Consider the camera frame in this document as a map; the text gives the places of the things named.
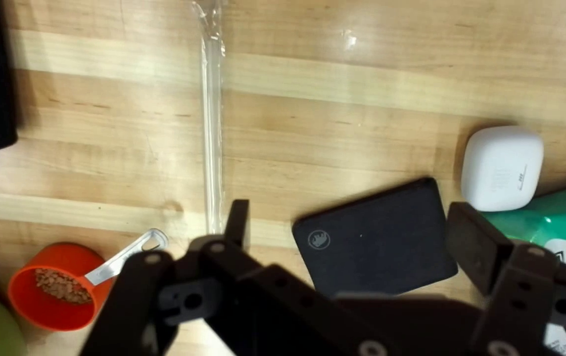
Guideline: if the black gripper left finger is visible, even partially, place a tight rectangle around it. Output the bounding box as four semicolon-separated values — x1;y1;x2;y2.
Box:
81;198;364;356

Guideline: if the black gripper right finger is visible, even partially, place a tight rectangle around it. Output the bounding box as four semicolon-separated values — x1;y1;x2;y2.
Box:
445;202;566;356

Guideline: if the clear plastic straw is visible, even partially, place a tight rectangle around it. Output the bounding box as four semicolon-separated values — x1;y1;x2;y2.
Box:
190;0;230;236

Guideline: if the green wipes packet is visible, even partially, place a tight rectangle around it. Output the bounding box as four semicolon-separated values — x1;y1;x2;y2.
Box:
479;181;566;356

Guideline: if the brown grain heap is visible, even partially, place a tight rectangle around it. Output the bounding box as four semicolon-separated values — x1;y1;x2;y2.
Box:
34;266;95;307

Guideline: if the orange measuring cup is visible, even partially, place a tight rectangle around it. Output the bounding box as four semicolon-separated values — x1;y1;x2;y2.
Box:
6;226;170;335

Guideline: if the white earbud case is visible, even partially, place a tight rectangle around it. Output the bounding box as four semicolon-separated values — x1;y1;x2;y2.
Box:
459;125;546;214

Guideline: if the black square wallet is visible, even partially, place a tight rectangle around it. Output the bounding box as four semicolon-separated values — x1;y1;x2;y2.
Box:
291;177;459;297

